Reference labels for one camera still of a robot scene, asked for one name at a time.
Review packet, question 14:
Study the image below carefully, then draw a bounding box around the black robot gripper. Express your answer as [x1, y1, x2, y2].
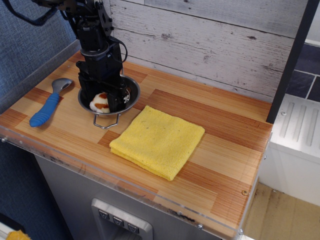
[76, 42, 127, 112]

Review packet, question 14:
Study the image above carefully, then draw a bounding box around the plush shrimp toy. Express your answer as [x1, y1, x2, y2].
[88, 87, 132, 113]

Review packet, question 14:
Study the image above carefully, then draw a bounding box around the small steel wok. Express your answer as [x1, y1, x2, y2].
[77, 74, 141, 130]

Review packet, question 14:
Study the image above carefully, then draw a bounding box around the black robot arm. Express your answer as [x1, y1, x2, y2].
[35, 0, 127, 112]

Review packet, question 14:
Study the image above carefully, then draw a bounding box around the folded yellow cloth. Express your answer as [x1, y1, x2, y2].
[109, 105, 205, 181]

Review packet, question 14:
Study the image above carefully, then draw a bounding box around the clear acrylic edge guard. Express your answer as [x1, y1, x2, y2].
[0, 121, 272, 240]

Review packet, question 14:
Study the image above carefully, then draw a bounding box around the silver dispenser button panel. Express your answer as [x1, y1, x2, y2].
[91, 198, 154, 240]

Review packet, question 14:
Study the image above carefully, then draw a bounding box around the yellow object at corner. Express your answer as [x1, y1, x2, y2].
[6, 230, 31, 240]

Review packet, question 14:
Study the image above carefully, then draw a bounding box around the white ribbed cabinet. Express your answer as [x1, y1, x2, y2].
[259, 94, 320, 206]

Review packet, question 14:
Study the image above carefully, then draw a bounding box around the blue handled ice cream scoop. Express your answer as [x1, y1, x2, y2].
[29, 78, 73, 128]

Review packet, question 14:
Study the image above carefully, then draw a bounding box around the dark right upright post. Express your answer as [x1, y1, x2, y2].
[266, 0, 320, 124]

